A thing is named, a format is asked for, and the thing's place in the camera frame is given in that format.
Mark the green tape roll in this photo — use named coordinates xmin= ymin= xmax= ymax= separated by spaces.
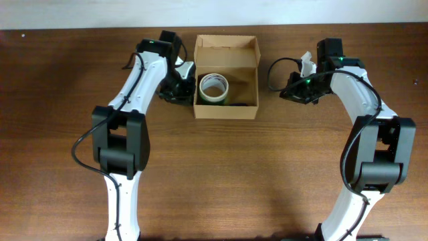
xmin=199 ymin=92 xmax=227 ymax=106

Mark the beige masking tape roll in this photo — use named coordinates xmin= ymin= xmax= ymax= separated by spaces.
xmin=199 ymin=73 xmax=229 ymax=96

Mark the brown cardboard box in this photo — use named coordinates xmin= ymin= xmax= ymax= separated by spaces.
xmin=193 ymin=35 xmax=261 ymax=120

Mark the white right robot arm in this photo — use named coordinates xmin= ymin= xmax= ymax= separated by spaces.
xmin=280 ymin=38 xmax=416 ymax=241

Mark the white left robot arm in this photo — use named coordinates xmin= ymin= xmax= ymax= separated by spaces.
xmin=92 ymin=30 xmax=195 ymax=240

